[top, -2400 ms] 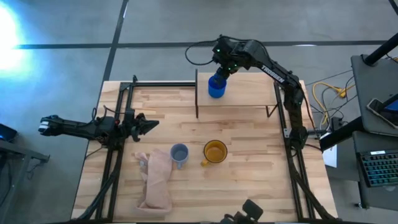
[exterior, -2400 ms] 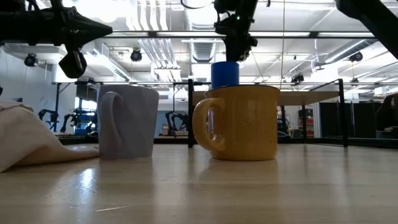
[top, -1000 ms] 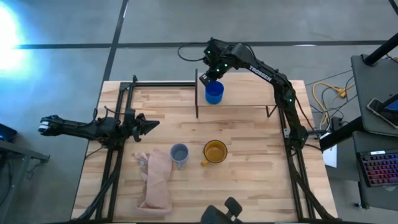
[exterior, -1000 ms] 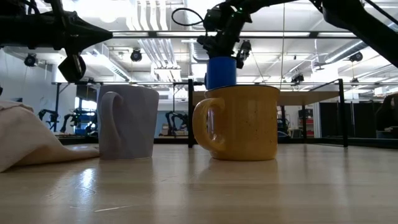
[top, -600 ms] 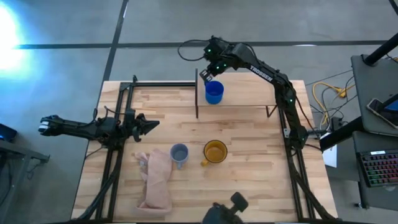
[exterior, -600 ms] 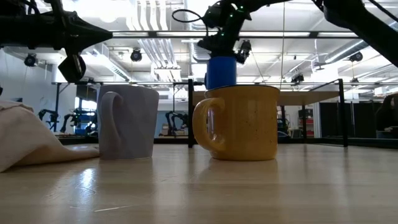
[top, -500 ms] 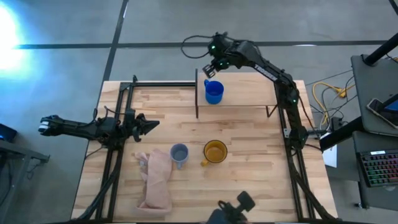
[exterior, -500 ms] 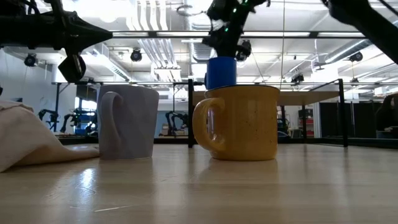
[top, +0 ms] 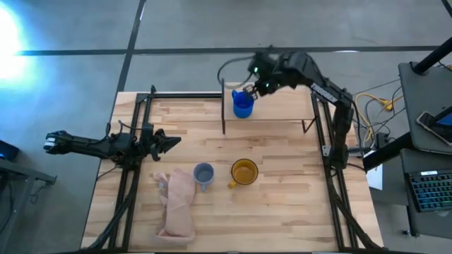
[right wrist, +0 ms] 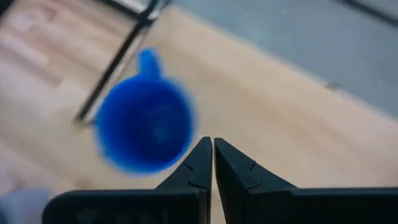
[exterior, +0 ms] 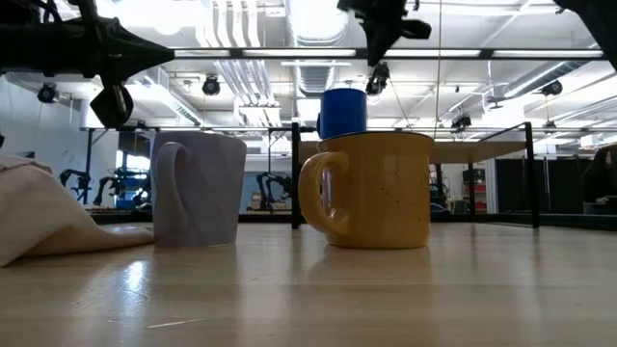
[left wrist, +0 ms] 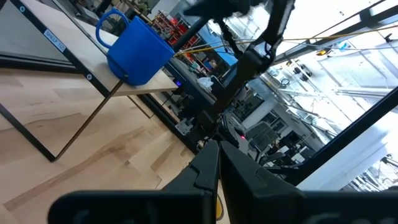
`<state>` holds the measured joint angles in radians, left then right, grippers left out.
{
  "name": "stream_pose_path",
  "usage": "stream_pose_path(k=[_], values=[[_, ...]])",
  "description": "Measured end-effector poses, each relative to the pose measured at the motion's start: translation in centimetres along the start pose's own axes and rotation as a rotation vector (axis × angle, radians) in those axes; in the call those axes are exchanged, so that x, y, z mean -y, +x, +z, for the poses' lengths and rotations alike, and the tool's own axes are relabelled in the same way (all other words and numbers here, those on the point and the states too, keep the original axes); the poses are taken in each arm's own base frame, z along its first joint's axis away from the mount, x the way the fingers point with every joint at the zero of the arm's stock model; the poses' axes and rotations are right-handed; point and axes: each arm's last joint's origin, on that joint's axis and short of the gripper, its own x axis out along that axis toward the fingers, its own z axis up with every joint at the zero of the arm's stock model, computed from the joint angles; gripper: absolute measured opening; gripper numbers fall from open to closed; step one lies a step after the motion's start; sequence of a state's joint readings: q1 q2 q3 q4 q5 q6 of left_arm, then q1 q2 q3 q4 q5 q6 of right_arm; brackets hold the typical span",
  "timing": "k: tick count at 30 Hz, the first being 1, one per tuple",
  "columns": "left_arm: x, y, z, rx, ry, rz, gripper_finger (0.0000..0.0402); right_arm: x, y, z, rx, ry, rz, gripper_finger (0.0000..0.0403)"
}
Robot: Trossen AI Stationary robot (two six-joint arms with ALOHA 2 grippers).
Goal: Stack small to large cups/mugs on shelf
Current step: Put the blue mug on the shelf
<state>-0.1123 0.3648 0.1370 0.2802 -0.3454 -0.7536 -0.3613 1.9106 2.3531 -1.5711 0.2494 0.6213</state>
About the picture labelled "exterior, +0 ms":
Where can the beige cloth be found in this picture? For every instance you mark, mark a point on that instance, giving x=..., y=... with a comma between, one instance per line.
x=38, y=212

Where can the black ceiling camera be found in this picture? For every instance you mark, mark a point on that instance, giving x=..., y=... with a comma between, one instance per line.
x=552, y=88
x=461, y=121
x=378, y=79
x=210, y=86
x=46, y=92

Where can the wooden shelf with black frame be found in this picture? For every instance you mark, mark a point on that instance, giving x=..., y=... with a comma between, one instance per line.
x=474, y=152

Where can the person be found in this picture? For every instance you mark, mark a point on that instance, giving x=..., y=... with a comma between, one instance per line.
x=600, y=178

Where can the yellow speckled enamel mug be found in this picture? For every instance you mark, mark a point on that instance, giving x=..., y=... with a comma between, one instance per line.
x=385, y=193

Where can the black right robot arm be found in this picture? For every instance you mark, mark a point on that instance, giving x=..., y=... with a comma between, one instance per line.
x=602, y=24

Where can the black background robot arm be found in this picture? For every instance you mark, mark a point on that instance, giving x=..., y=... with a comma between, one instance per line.
x=108, y=185
x=77, y=179
x=270, y=185

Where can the black table edge rail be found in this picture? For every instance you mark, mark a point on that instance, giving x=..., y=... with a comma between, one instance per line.
x=569, y=221

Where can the white ribbed ceramic mug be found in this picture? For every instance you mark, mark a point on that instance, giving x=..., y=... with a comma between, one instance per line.
x=207, y=193

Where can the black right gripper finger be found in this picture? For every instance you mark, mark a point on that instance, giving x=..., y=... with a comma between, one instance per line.
x=417, y=30
x=381, y=41

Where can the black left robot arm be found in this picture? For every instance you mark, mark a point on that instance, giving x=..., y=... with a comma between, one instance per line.
x=24, y=12

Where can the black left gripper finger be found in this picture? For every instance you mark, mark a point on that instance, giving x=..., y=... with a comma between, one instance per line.
x=113, y=106
x=130, y=50

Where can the black background station frame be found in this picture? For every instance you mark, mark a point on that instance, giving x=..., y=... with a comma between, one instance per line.
x=88, y=164

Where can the black overhead frame bar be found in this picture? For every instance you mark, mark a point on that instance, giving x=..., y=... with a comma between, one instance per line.
x=289, y=53

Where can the blue mug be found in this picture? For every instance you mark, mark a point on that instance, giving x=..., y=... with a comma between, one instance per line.
x=343, y=113

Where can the silver ventilation duct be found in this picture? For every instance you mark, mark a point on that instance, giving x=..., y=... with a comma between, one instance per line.
x=315, y=77

